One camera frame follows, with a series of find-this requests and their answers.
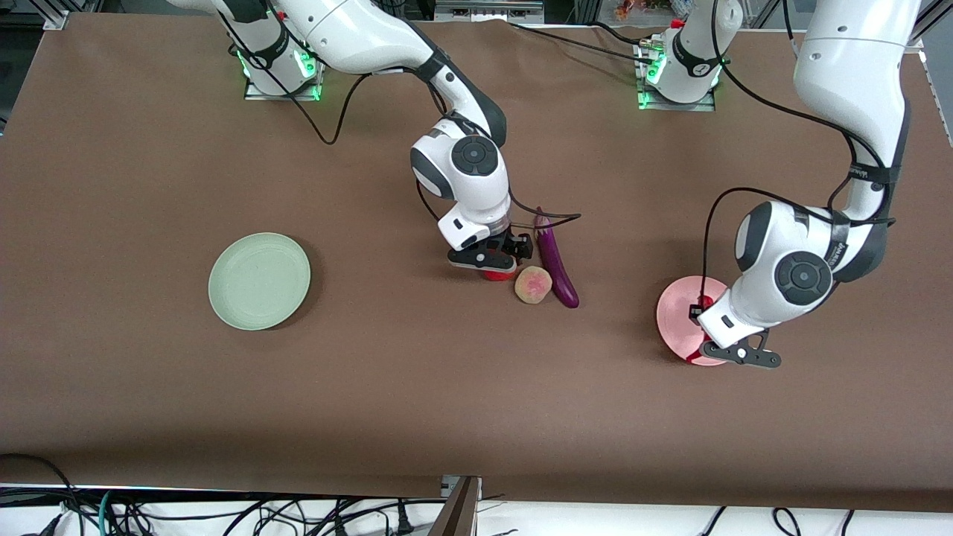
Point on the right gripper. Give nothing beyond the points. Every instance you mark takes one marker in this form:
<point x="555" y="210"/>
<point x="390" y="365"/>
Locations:
<point x="515" y="245"/>

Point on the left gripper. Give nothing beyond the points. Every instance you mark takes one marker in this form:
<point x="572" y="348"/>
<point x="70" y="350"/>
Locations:
<point x="700" y="307"/>

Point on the red apple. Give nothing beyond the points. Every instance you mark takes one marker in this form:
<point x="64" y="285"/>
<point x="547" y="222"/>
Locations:
<point x="499" y="276"/>

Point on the pink green peach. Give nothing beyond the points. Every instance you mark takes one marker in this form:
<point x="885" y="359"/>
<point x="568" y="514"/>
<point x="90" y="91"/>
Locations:
<point x="533" y="286"/>

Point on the purple eggplant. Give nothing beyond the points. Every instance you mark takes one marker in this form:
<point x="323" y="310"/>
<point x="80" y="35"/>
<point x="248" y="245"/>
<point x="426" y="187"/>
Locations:
<point x="558" y="268"/>

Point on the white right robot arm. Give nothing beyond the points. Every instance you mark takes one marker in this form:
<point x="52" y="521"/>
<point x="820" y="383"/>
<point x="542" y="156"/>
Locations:
<point x="357" y="30"/>

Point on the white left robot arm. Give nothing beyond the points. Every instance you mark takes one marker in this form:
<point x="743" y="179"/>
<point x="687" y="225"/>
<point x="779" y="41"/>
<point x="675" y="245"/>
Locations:
<point x="849" y="74"/>

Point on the pink round plate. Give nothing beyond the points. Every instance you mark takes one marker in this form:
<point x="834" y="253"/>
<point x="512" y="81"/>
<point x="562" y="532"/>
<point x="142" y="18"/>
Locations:
<point x="674" y="320"/>

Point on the brown table cover sheet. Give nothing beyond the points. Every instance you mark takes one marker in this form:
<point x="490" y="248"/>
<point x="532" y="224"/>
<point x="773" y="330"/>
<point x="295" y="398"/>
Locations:
<point x="447" y="387"/>

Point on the pale green round plate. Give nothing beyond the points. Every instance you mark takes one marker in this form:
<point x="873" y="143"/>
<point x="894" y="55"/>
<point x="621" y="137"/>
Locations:
<point x="259" y="281"/>

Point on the colourful toy pile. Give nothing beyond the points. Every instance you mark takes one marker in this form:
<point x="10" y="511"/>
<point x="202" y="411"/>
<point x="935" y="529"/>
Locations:
<point x="648" y="9"/>

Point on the black power plug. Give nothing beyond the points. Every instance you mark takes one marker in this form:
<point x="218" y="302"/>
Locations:
<point x="403" y="521"/>

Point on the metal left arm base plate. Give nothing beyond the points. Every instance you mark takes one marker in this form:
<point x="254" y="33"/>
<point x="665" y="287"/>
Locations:
<point x="648" y="104"/>

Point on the metal frame bracket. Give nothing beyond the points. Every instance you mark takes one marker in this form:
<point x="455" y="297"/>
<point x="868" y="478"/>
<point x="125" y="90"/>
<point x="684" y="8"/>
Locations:
<point x="488" y="9"/>

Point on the aluminium profile post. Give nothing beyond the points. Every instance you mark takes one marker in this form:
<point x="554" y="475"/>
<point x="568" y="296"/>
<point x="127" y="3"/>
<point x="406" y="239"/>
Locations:
<point x="456" y="514"/>

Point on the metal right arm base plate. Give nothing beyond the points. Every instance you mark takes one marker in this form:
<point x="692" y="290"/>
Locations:
<point x="257" y="93"/>

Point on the aluminium frame profile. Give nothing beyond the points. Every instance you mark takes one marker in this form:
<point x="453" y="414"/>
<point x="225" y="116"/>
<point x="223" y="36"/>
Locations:
<point x="914" y="41"/>
<point x="63" y="16"/>

